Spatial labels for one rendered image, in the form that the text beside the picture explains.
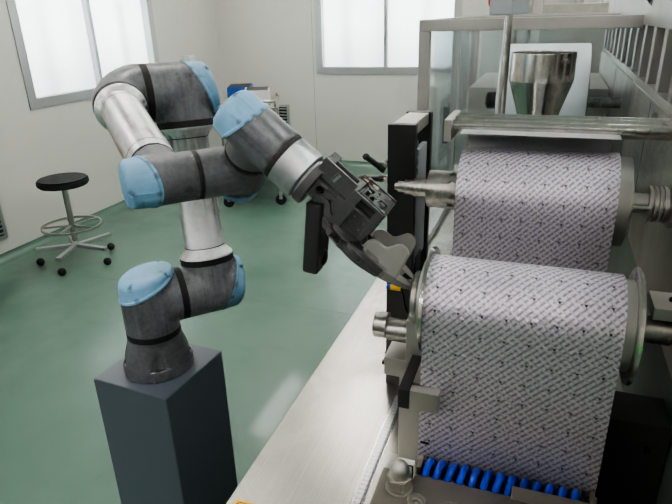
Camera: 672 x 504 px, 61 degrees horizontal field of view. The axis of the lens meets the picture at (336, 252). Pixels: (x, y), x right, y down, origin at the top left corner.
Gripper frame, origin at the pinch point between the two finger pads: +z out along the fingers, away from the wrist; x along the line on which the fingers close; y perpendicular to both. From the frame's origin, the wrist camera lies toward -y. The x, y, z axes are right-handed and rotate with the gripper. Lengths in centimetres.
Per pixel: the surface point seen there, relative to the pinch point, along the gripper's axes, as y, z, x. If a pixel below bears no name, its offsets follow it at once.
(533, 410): 3.1, 22.3, -8.0
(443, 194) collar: 7.1, -3.4, 20.0
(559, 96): 26, 3, 66
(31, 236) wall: -313, -196, 240
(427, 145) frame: 5.9, -11.1, 39.3
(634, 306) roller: 20.9, 20.0, -5.5
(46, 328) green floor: -250, -105, 142
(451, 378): -1.6, 12.4, -8.0
